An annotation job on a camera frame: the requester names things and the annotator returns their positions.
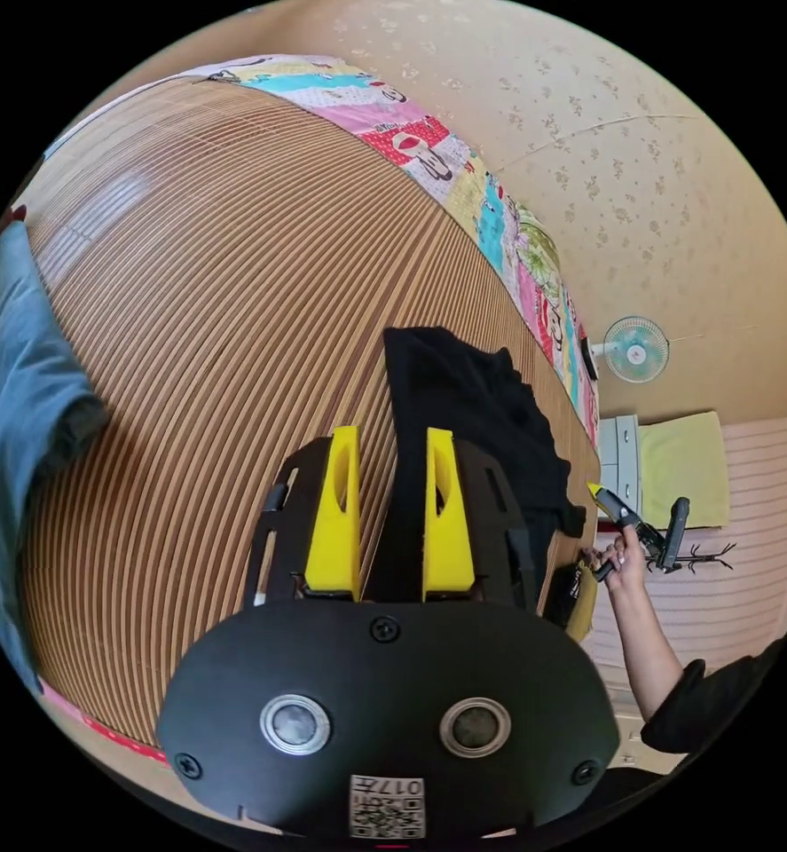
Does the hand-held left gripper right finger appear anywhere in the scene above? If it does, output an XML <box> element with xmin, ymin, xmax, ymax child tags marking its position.
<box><xmin>421</xmin><ymin>427</ymin><xmax>476</xmax><ymax>595</ymax></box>

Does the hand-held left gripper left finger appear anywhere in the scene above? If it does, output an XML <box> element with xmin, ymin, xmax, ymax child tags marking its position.
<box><xmin>303</xmin><ymin>425</ymin><xmax>362</xmax><ymax>595</ymax></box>

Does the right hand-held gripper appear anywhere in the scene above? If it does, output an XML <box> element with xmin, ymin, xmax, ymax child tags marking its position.
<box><xmin>586</xmin><ymin>480</ymin><xmax>667</xmax><ymax>584</ymax></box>

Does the black long sleeve shirt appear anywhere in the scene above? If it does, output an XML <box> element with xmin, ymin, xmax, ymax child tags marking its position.
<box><xmin>363</xmin><ymin>326</ymin><xmax>588</xmax><ymax>608</ymax></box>

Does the person's right forearm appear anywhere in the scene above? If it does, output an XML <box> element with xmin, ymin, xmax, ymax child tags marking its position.
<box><xmin>605</xmin><ymin>577</ymin><xmax>689</xmax><ymax>724</ymax></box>

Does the person's right hand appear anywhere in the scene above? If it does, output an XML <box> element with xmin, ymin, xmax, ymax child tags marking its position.
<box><xmin>580</xmin><ymin>529</ymin><xmax>649</xmax><ymax>597</ymax></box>

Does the white cupboard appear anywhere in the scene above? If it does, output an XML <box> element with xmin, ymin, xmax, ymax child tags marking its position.
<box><xmin>597</xmin><ymin>414</ymin><xmax>644</xmax><ymax>533</ymax></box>

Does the light yellow cloth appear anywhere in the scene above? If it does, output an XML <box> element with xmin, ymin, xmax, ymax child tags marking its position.
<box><xmin>637</xmin><ymin>409</ymin><xmax>731</xmax><ymax>533</ymax></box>

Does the yellow and black cloth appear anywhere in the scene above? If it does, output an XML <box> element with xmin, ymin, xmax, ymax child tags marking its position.
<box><xmin>543</xmin><ymin>560</ymin><xmax>599</xmax><ymax>644</ymax></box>

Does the person's body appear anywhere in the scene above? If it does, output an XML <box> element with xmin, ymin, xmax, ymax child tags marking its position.
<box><xmin>592</xmin><ymin>635</ymin><xmax>787</xmax><ymax>820</ymax></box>

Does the blue garment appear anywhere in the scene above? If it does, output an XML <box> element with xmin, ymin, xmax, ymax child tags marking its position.
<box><xmin>0</xmin><ymin>219</ymin><xmax>112</xmax><ymax>695</ymax></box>

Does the white wall fan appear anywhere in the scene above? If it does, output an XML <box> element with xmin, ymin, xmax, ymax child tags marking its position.
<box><xmin>589</xmin><ymin>315</ymin><xmax>671</xmax><ymax>384</ymax></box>

